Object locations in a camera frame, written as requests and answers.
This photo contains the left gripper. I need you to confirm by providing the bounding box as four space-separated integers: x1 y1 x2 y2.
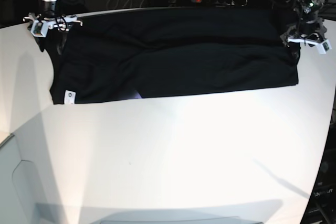
280 19 327 60

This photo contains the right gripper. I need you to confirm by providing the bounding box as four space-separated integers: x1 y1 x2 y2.
23 2 83 55

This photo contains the black T-shirt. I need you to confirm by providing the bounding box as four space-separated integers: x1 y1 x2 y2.
44 7 299 104

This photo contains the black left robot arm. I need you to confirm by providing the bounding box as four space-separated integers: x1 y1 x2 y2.
270 0 331 60

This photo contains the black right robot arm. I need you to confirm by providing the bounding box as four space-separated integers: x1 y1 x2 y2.
23 0 83 55

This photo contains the white garment label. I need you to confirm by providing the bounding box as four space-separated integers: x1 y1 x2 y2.
64 90 76 104

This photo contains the black power strip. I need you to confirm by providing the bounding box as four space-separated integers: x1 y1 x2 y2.
176 0 248 7

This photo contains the black equipment box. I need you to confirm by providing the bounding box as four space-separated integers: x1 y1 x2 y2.
301 148 335 223

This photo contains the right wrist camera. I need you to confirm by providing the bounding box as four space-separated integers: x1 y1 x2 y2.
30 20 49 38

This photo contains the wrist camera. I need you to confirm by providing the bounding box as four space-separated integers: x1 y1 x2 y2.
30 20 49 38
316 39 332 55

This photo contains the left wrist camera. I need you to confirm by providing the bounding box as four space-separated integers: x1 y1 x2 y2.
316 39 332 55

